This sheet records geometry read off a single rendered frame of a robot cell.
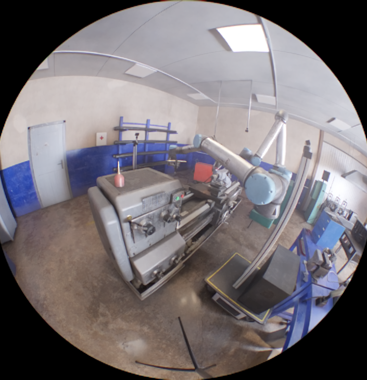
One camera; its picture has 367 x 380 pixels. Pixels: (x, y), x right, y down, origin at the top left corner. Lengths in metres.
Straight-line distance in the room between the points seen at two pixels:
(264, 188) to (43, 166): 4.05
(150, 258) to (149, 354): 1.16
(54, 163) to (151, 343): 3.92
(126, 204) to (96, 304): 1.46
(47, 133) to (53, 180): 1.22
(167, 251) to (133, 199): 0.56
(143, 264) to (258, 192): 0.89
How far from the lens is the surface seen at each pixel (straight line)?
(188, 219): 1.41
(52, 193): 4.07
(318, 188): 5.13
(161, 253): 1.09
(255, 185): 0.62
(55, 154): 3.81
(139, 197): 0.78
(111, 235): 0.78
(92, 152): 3.92
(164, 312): 1.70
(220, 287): 1.57
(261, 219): 0.84
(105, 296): 1.86
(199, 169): 4.63
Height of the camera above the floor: 1.67
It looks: 24 degrees down
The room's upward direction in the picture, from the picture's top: 8 degrees clockwise
